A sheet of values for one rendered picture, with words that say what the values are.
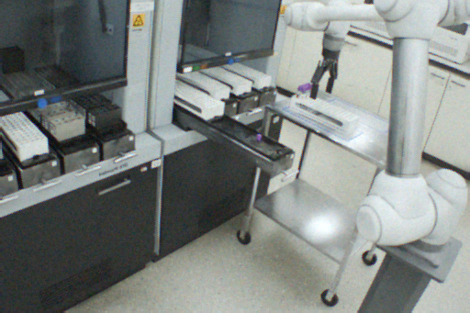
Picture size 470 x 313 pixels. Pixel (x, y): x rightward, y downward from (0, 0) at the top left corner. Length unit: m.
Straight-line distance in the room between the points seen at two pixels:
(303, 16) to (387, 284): 1.00
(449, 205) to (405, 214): 0.19
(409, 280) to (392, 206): 0.38
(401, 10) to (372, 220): 0.55
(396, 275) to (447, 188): 0.36
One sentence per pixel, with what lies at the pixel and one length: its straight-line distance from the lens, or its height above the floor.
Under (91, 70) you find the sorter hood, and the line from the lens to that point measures 1.38.
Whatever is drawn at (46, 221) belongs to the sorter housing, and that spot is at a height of 0.58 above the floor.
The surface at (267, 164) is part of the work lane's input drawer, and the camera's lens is 1.43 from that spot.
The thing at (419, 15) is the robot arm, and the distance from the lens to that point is 1.10.
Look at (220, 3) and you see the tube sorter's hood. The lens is 1.69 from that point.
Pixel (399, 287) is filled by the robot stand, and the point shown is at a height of 0.56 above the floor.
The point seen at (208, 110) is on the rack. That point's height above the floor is 0.86.
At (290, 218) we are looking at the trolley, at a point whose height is 0.28.
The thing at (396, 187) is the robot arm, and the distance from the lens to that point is 1.13.
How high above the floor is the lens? 1.51
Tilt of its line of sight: 27 degrees down
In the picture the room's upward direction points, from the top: 9 degrees clockwise
